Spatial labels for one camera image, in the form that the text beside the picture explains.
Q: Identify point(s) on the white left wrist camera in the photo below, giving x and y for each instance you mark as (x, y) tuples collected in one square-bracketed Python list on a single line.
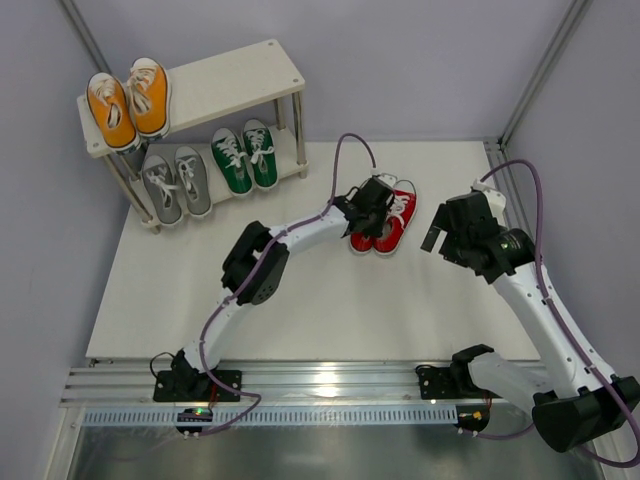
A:
[(386, 178)]

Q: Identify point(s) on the right controller board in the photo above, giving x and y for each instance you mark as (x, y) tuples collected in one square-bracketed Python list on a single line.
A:
[(473, 420)]

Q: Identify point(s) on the right aluminium frame post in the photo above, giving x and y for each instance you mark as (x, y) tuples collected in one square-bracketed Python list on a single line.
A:
[(497, 148)]

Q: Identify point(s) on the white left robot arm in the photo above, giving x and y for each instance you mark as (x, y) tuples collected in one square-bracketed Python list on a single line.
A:
[(254, 268)]

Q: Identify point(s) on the aluminium mounting rail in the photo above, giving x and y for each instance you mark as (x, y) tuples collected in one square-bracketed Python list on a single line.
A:
[(129, 382)]

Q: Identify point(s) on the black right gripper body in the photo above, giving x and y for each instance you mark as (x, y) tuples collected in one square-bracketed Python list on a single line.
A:
[(451, 240)]

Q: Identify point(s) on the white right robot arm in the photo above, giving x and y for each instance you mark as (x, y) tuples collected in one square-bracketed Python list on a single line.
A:
[(580, 397)]

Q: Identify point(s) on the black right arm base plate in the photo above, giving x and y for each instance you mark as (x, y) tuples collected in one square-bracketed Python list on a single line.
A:
[(436, 383)]

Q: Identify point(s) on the orange canvas sneaker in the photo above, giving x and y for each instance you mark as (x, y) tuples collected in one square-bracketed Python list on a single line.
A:
[(109, 109), (149, 91)]

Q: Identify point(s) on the left aluminium frame post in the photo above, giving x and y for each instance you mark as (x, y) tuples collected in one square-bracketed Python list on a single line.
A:
[(84, 35)]

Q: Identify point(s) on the slotted grey cable duct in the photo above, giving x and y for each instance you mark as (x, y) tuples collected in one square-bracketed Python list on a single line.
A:
[(279, 415)]

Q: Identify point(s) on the white wooden shoe shelf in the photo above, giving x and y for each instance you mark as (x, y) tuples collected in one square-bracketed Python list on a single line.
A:
[(212, 88)]

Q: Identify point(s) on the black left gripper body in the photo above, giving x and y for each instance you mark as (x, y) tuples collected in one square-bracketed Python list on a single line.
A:
[(375, 213)]

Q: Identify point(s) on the controller board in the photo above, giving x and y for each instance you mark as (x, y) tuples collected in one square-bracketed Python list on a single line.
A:
[(473, 420), (191, 422)]

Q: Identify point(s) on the grey canvas sneaker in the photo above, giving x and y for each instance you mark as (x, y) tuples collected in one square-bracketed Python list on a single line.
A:
[(193, 175), (160, 184)]

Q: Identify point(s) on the left controller board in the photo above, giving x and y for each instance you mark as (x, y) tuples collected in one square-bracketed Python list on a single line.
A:
[(191, 422)]

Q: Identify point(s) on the green canvas sneaker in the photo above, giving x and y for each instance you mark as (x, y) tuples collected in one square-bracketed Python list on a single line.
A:
[(230, 156), (260, 147)]

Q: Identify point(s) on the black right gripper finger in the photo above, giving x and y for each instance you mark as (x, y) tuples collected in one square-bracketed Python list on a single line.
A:
[(438, 224), (449, 247)]

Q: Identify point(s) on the red canvas sneaker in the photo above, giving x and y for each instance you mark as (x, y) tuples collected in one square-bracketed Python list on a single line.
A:
[(398, 219), (361, 244)]

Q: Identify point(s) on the aluminium frame post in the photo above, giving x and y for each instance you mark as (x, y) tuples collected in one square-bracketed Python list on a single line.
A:
[(497, 148), (84, 35)]

